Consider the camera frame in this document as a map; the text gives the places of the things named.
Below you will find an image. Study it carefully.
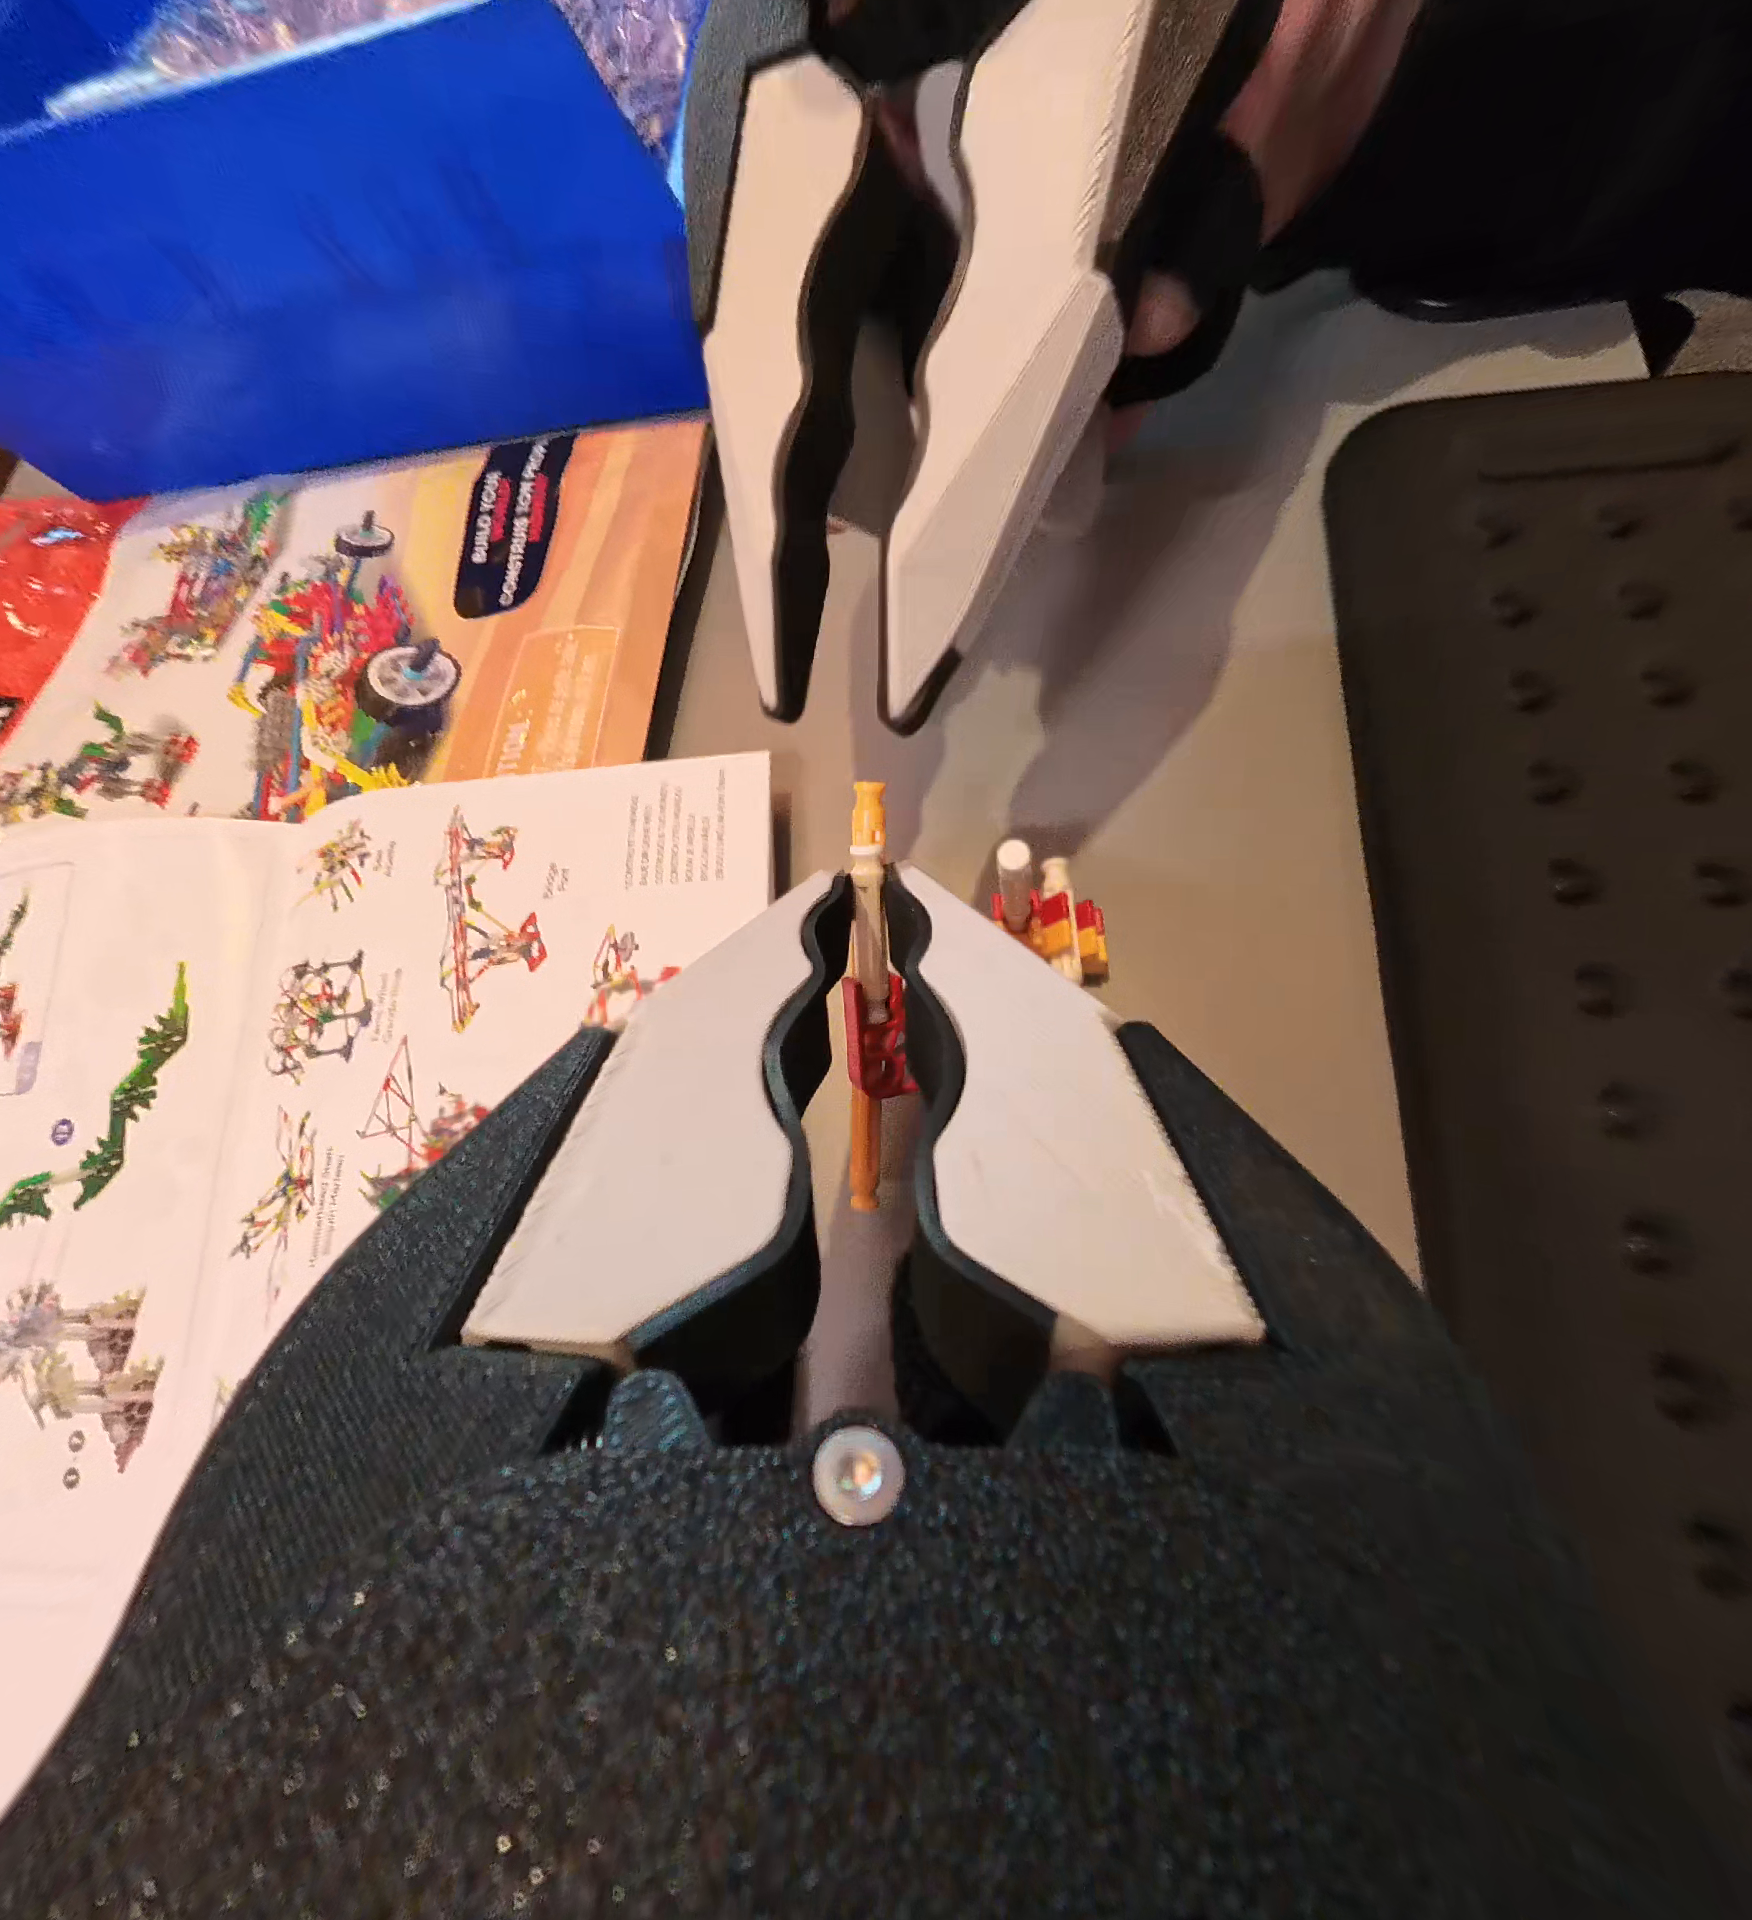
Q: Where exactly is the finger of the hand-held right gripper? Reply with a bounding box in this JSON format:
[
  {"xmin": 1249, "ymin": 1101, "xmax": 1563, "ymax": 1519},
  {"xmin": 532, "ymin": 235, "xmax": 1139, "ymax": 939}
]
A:
[
  {"xmin": 876, "ymin": 0, "xmax": 1158, "ymax": 735},
  {"xmin": 700, "ymin": 56, "xmax": 877, "ymax": 723}
]

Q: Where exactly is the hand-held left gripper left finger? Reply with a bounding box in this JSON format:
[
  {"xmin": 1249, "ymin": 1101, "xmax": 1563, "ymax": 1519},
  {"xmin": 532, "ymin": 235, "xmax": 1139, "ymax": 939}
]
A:
[{"xmin": 461, "ymin": 868, "xmax": 849, "ymax": 1351}]

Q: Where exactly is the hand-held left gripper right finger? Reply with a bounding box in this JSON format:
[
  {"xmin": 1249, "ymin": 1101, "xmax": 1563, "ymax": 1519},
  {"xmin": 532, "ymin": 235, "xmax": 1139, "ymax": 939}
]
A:
[{"xmin": 885, "ymin": 864, "xmax": 1269, "ymax": 1347}]

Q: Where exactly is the yellow toy rod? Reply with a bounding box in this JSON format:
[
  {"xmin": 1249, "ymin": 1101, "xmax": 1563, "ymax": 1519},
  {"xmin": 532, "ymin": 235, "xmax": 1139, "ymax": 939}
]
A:
[{"xmin": 848, "ymin": 777, "xmax": 893, "ymax": 1215}]

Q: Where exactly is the person's right hand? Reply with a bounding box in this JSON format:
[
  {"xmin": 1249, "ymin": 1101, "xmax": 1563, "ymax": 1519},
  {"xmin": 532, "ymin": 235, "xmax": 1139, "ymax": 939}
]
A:
[{"xmin": 1123, "ymin": 0, "xmax": 1418, "ymax": 362}]

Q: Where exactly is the clear plastic bag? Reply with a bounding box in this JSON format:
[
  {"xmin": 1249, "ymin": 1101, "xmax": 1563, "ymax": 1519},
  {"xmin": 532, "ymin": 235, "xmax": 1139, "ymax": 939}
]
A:
[{"xmin": 43, "ymin": 0, "xmax": 709, "ymax": 160}]

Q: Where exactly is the orange printed toy box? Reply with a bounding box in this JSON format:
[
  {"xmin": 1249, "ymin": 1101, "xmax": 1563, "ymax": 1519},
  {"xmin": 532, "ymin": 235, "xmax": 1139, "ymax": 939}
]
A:
[{"xmin": 0, "ymin": 419, "xmax": 715, "ymax": 876}]

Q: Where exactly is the blue plastic bin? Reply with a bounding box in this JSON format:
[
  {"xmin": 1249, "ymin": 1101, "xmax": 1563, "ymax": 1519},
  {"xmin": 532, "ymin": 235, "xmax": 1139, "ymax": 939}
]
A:
[{"xmin": 0, "ymin": 0, "xmax": 716, "ymax": 504}]

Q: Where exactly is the white printed instruction booklet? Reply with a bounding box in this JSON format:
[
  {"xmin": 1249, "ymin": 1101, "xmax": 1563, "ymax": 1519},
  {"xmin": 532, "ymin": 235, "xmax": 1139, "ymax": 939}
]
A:
[{"xmin": 0, "ymin": 750, "xmax": 777, "ymax": 1870}]

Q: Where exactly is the black dotted mat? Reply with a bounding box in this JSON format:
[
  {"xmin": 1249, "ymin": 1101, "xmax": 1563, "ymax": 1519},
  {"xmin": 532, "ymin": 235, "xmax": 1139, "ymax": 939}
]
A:
[{"xmin": 1323, "ymin": 371, "xmax": 1752, "ymax": 1920}]

